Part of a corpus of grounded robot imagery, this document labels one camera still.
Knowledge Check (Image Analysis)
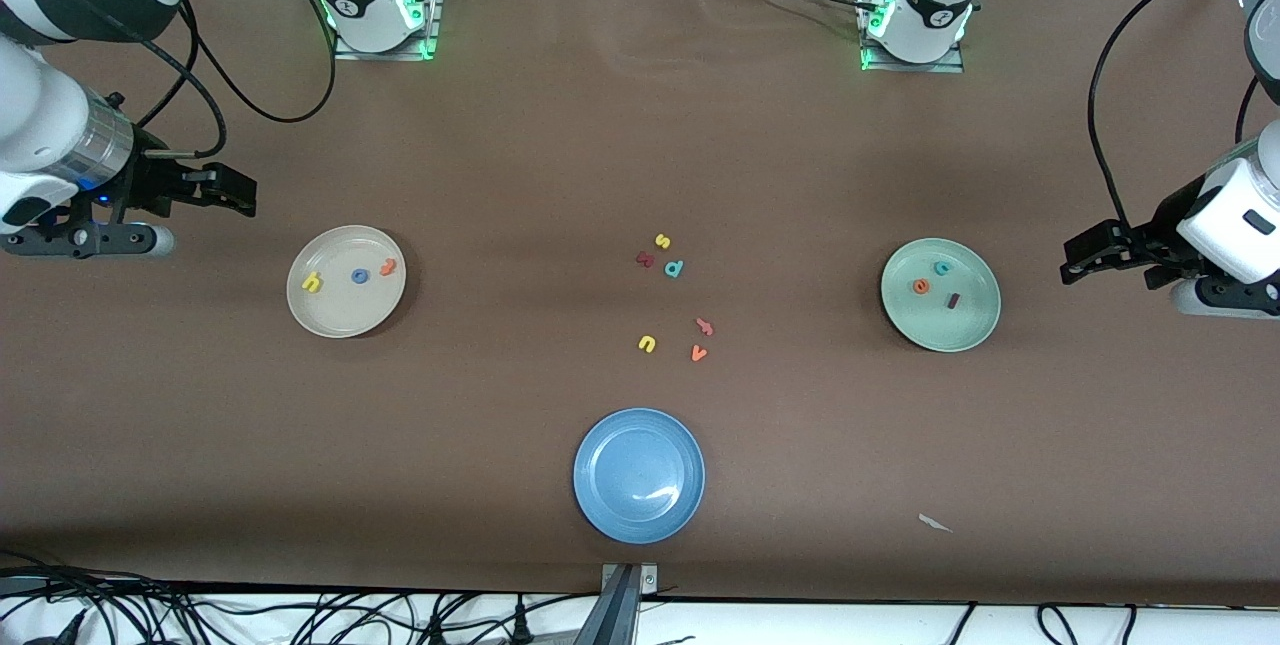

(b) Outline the green plate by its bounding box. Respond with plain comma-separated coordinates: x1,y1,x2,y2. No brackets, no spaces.
880,238,1002,354

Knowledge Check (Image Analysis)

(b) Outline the beige brown plate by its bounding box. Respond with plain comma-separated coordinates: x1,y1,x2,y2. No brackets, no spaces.
286,225,408,339

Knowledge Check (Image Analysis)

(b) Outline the brown paper table cover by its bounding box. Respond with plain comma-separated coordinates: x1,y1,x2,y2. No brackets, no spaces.
0,0,1280,606

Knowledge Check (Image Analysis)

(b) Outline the blue plate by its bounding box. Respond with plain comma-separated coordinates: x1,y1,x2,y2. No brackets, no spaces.
573,408,706,545

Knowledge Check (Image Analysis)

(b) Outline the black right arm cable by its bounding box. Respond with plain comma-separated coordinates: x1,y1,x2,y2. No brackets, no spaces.
0,0,337,161

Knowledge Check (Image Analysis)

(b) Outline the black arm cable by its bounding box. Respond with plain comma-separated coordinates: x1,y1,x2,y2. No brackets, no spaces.
1090,0,1280,236
0,0,337,161

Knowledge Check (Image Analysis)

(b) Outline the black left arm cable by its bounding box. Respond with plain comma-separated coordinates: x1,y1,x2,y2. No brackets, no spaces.
1090,0,1280,236

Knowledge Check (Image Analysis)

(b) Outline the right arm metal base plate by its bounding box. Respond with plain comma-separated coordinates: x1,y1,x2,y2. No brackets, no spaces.
333,0,443,62

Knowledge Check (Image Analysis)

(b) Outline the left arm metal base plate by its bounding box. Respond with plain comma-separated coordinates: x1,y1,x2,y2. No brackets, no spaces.
860,0,966,74

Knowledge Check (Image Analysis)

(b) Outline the looped black cable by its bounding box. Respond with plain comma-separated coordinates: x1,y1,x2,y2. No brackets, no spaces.
1037,603,1081,645

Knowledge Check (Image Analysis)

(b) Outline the black cable bundle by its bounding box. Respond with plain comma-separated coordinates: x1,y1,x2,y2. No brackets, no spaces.
0,550,601,645

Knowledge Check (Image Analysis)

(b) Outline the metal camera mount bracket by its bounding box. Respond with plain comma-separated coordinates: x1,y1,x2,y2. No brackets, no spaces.
575,563,659,645

